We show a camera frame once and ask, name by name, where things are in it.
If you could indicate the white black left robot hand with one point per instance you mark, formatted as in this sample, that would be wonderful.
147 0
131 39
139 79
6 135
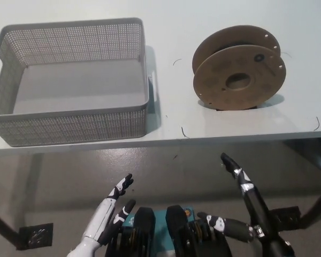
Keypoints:
101 217

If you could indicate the brown cardboard filament spool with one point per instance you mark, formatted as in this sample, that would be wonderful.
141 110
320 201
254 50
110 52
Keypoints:
216 85

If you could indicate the thin black filament scrap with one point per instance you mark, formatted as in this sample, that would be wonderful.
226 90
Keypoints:
183 131
175 156
175 61
286 54
318 124

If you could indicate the black teal robot body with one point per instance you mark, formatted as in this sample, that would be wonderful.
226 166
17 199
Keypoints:
176 227

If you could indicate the black table leg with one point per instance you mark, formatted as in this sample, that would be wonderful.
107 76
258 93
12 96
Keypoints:
2 223
317 208

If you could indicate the grey perforated plastic basket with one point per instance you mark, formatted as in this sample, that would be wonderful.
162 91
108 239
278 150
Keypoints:
69 83

